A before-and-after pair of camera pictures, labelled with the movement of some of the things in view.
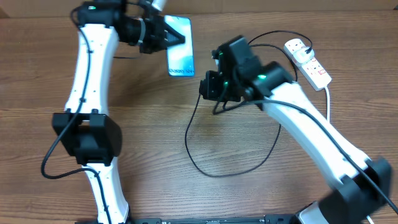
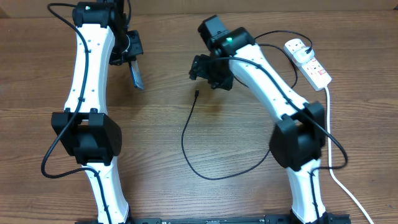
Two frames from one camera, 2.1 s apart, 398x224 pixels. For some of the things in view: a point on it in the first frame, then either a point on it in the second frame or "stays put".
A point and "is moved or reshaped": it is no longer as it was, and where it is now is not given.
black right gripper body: [223, 89] to [218, 76]
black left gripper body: [152, 38] to [129, 45]
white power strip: [316, 75] stays put
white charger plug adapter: [301, 56] stays put
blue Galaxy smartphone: [180, 59] to [137, 74]
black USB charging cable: [259, 159] is moved or reshaped
